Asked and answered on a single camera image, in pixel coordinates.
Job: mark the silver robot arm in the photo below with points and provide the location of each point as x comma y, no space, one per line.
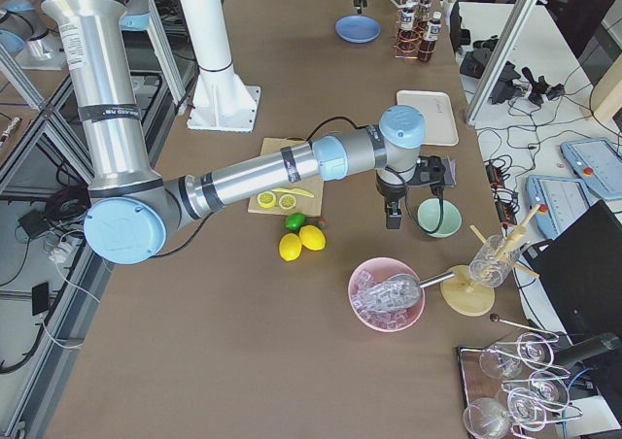
134,211

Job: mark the blue plate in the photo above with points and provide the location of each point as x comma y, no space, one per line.
357,29

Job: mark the mint green bowl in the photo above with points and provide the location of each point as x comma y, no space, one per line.
439,219

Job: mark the dark syrup bottle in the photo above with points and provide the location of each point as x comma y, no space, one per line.
424,13
429,38
406,34

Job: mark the metal ice scoop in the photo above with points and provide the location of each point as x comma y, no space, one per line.
402,291

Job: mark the pink bowl of ice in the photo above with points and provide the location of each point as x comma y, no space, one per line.
366,276

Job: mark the yellow lemon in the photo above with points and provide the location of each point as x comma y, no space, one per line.
290,247
312,237

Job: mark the wooden cutting board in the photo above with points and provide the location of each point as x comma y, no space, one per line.
310,207

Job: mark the green lime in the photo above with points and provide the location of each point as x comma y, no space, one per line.
295,221

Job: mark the white rabbit tray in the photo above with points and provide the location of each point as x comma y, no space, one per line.
436,108

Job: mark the lemon half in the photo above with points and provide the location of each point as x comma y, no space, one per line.
287,202
267,199

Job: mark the clear glass tumbler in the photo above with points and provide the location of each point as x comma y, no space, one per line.
490,267

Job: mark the yellow lemon peel slice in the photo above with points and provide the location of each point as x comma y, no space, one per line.
294,191

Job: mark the blue teach pendant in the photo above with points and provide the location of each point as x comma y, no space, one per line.
564,201
597,163

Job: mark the wine glass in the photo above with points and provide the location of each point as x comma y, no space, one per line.
551,391
534,351
486,418

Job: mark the black monitor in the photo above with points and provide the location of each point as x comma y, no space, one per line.
580,272

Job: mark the black glass rack tray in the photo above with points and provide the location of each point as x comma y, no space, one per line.
504,377

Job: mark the copper wire bottle rack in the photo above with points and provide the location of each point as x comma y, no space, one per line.
419,33

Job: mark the aluminium frame post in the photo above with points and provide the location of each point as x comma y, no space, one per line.
513,27

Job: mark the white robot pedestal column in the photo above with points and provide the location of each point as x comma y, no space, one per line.
221,101

